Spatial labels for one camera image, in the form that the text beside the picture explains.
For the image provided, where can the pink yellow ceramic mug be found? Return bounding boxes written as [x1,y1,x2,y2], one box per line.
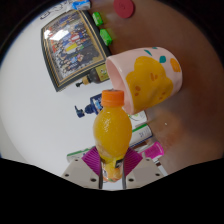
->
[105,46,184,116]

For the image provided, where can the black gold framed group photo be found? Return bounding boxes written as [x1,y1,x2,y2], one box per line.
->
[40,9,113,93]

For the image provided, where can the orange-capped juice bottle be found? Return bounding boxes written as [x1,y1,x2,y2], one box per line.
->
[92,89,133,183]

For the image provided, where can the small green packet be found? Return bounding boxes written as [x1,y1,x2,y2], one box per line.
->
[99,28,114,47]
[91,11,105,27]

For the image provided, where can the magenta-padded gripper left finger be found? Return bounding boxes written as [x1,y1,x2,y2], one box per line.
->
[61,146,104,190]

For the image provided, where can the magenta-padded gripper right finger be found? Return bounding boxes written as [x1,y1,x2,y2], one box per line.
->
[121,148,165,190]

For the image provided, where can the white blue-capped shampoo bottle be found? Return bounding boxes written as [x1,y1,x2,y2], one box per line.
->
[128,110,149,131]

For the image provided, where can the dark amber pump bottle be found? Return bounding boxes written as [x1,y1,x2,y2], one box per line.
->
[75,63,110,88]

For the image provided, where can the flat round red coaster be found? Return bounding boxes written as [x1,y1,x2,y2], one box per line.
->
[112,0,136,19]

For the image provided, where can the dark blue pump bottle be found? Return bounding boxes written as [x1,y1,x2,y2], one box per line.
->
[74,93,104,119]

